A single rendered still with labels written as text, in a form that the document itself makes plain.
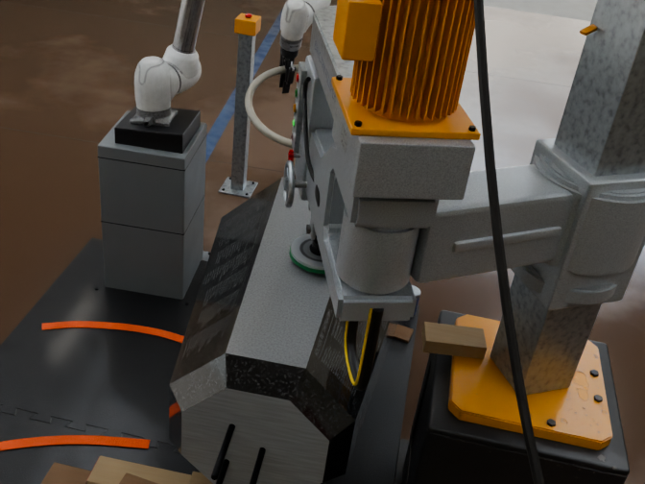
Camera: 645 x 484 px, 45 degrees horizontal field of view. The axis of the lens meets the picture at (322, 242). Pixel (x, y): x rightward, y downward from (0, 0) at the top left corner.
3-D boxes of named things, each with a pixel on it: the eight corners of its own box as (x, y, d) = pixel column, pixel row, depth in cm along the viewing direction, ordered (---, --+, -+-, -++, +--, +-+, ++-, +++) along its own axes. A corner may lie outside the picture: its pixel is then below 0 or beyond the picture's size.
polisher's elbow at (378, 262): (388, 248, 209) (399, 184, 199) (421, 290, 195) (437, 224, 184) (322, 257, 202) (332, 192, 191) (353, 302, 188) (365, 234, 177)
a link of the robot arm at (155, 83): (128, 108, 349) (124, 60, 338) (153, 96, 363) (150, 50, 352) (157, 114, 343) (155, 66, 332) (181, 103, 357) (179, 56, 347)
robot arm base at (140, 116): (126, 127, 344) (125, 114, 341) (140, 109, 363) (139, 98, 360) (166, 130, 343) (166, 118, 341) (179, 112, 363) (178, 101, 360)
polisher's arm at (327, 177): (406, 354, 202) (442, 192, 175) (320, 355, 198) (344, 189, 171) (357, 207, 262) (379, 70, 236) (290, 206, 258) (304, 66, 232)
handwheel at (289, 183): (316, 217, 242) (322, 175, 234) (284, 217, 240) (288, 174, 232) (310, 193, 254) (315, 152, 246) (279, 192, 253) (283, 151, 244)
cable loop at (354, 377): (367, 404, 208) (384, 312, 191) (353, 404, 208) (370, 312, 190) (351, 347, 227) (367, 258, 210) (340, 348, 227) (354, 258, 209)
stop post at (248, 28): (257, 183, 493) (270, 13, 434) (249, 198, 476) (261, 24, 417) (227, 178, 495) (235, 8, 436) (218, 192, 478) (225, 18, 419)
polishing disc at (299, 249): (354, 242, 282) (354, 239, 281) (346, 275, 264) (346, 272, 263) (297, 231, 283) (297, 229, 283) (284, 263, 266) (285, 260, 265)
